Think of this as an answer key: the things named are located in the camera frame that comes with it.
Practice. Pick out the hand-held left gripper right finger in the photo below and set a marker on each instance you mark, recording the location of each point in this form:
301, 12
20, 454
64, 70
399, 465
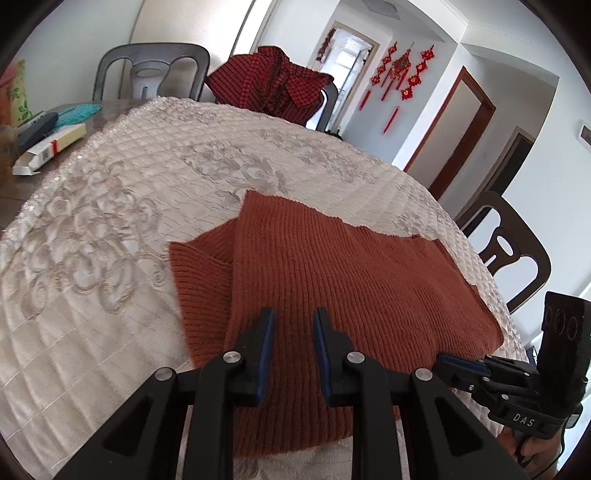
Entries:
322, 350

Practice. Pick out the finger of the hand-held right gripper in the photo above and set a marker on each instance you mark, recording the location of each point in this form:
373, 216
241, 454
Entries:
461, 363
475, 384

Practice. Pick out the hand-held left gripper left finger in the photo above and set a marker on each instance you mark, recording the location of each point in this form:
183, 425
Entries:
265, 350

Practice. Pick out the rust knit sweater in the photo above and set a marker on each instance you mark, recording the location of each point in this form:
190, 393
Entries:
346, 277

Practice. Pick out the person's right hand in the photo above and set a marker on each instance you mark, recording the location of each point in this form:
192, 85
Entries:
535, 454

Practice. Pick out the brown chair with oval cutout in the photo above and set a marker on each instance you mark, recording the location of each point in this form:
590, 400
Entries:
531, 249

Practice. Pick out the cream quilted floral table cover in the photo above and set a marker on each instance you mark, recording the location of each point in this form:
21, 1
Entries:
115, 230

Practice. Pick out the dark chair draped with garment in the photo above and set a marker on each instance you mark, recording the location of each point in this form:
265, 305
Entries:
328, 106

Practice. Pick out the red plaid garment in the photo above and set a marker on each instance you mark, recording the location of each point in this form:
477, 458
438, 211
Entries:
268, 83

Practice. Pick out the white box with red stripe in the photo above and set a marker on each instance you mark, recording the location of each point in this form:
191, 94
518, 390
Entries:
55, 145

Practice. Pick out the red gold knot ornament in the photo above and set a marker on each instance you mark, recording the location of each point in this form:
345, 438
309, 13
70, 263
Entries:
400, 62

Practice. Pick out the teal cloth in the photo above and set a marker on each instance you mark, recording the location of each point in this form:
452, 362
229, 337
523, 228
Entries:
76, 114

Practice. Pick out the dark remote control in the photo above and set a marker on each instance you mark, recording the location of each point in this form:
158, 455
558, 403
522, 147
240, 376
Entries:
37, 131

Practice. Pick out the dark chair with oval cutout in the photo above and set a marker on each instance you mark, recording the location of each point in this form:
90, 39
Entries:
115, 60

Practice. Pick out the green floral bag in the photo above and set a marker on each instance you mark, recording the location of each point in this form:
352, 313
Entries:
18, 92

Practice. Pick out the dark wooden door frame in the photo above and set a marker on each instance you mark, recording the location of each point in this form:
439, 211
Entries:
512, 157

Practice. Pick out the brown wooden door frame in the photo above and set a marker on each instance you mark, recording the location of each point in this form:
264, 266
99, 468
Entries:
443, 134

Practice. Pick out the small wall picture frame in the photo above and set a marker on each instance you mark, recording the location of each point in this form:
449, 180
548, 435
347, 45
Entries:
586, 135

